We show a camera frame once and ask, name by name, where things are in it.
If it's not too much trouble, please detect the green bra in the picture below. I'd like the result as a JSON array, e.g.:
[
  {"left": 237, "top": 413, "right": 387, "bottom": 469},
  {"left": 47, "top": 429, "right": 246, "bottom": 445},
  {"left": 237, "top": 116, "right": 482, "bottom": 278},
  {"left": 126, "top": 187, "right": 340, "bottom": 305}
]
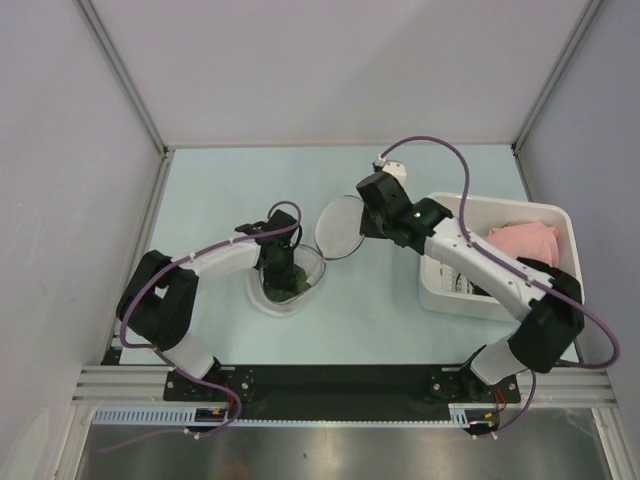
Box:
[{"left": 263, "top": 266, "right": 311, "bottom": 303}]

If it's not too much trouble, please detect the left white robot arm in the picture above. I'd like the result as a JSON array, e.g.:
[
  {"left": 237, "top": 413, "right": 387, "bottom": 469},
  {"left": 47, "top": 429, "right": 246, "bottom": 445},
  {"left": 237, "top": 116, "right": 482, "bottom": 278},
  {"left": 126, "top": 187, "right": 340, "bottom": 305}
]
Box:
[{"left": 116, "top": 206, "right": 310, "bottom": 400}]

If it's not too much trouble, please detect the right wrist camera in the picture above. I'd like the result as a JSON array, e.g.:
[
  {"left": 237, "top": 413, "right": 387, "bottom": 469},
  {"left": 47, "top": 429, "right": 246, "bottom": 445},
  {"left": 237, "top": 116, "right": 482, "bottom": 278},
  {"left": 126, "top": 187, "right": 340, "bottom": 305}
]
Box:
[{"left": 373, "top": 157, "right": 407, "bottom": 186}]

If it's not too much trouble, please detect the aluminium frame post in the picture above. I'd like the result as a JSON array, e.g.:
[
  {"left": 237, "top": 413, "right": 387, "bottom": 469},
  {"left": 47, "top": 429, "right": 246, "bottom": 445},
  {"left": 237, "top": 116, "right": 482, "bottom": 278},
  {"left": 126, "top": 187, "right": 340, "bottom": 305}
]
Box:
[
  {"left": 77, "top": 0, "right": 171, "bottom": 156},
  {"left": 512, "top": 0, "right": 606, "bottom": 151}
]

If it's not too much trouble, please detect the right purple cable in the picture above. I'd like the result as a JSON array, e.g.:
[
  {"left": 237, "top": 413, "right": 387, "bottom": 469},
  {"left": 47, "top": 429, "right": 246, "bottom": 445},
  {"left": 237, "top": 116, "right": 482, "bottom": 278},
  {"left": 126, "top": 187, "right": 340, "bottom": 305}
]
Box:
[{"left": 374, "top": 134, "right": 621, "bottom": 439}]

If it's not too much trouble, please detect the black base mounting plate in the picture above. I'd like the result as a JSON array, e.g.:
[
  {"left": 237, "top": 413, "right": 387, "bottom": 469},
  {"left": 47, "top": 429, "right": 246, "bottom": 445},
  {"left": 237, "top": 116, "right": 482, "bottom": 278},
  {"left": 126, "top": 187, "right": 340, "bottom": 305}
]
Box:
[{"left": 164, "top": 363, "right": 521, "bottom": 422}]

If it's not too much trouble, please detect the white plastic basket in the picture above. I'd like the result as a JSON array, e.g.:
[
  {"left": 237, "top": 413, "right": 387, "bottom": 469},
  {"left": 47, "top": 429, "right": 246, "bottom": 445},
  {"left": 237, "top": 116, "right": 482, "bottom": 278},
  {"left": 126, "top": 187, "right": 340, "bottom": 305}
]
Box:
[{"left": 418, "top": 193, "right": 582, "bottom": 323}]

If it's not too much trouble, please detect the right aluminium frame post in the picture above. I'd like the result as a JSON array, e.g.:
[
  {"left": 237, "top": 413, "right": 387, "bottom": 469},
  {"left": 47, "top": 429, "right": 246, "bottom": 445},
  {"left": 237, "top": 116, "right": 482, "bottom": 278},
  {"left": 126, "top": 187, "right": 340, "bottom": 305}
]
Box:
[{"left": 512, "top": 0, "right": 606, "bottom": 151}]

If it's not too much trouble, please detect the white slotted cable duct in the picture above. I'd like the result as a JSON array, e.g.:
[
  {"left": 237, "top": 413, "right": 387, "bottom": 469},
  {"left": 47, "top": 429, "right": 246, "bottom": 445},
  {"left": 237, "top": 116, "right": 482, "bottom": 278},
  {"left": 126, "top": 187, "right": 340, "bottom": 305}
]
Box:
[{"left": 92, "top": 405, "right": 498, "bottom": 428}]

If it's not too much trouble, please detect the black garment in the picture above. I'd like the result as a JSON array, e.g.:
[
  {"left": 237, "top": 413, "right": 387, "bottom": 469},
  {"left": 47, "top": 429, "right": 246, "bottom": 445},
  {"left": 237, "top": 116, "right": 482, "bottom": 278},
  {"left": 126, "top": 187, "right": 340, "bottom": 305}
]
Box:
[{"left": 468, "top": 283, "right": 490, "bottom": 297}]

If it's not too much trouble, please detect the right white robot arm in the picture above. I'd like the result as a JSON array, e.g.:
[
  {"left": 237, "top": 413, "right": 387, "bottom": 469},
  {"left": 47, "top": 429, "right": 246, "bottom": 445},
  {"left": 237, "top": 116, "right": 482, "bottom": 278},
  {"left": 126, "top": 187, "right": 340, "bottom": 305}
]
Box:
[{"left": 356, "top": 171, "right": 584, "bottom": 401}]

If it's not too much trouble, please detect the pink garment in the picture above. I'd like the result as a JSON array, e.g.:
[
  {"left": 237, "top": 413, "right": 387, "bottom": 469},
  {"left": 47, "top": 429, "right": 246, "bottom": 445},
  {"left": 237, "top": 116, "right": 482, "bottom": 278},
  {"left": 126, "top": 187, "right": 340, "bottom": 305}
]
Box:
[{"left": 486, "top": 221, "right": 560, "bottom": 267}]

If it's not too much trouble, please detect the left aluminium frame post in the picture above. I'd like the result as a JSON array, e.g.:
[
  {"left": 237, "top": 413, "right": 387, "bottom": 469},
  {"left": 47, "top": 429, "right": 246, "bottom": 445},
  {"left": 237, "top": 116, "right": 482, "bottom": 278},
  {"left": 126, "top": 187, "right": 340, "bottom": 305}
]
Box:
[{"left": 77, "top": 0, "right": 171, "bottom": 156}]

